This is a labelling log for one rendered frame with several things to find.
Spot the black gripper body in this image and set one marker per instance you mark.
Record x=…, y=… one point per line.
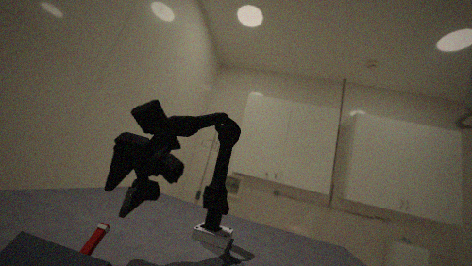
x=149, y=148

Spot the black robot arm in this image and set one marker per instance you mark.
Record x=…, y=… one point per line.
x=153, y=120

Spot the red peg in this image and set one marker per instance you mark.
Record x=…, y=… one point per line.
x=95, y=239

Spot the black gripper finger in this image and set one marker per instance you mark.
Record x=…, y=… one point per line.
x=133, y=198
x=123, y=161

